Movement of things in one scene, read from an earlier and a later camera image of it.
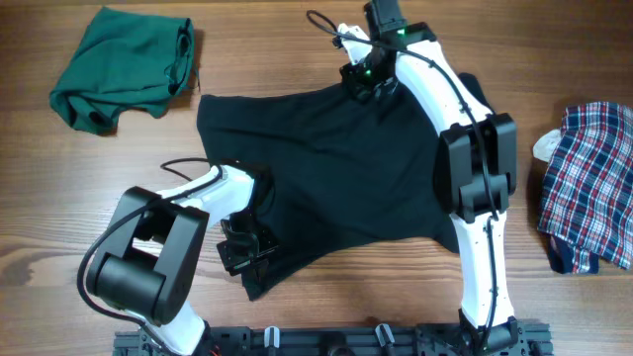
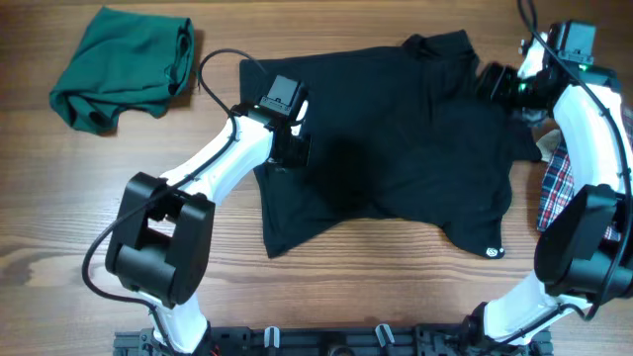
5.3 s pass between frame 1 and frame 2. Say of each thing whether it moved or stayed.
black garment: moved
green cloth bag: stayed
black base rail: stayed
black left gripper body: moved
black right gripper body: moved
